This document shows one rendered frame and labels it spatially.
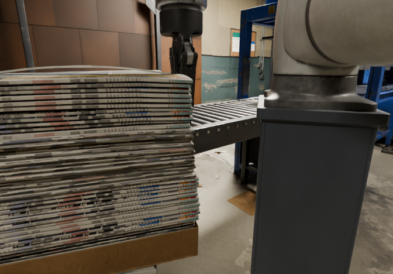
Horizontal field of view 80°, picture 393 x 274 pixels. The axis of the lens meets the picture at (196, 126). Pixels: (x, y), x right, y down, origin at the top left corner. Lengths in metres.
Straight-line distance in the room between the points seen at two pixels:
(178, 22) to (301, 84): 0.24
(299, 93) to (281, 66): 0.06
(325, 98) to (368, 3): 0.20
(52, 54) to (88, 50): 0.47
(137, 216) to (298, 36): 0.36
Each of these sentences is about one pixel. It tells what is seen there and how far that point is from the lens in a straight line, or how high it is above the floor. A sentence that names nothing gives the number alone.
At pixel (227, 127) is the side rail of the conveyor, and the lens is 1.17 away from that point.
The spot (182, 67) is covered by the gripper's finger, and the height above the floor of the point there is 1.07.
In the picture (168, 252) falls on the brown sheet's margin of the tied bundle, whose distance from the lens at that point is 0.33.
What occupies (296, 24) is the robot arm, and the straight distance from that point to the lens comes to 0.44.
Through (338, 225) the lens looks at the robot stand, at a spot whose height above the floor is 0.78.
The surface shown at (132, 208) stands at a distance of 0.28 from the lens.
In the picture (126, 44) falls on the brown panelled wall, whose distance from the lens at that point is 4.27.
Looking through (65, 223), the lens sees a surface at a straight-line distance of 0.30.
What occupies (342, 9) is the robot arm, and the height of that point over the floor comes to 1.13.
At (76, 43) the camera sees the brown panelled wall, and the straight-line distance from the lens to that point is 4.05.
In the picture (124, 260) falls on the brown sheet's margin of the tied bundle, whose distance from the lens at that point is 0.32.
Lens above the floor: 1.07
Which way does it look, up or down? 14 degrees down
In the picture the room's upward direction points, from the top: straight up
